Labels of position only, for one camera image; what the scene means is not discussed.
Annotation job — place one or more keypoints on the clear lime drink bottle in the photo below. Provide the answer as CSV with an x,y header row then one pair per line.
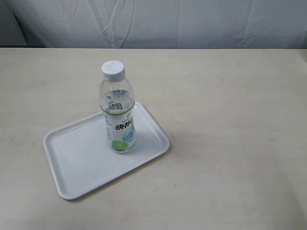
x,y
117,102

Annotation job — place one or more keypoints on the white rectangular plastic tray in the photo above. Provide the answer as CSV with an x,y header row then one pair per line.
x,y
81,160

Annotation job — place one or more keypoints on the white backdrop cloth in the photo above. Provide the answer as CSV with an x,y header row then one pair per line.
x,y
167,24

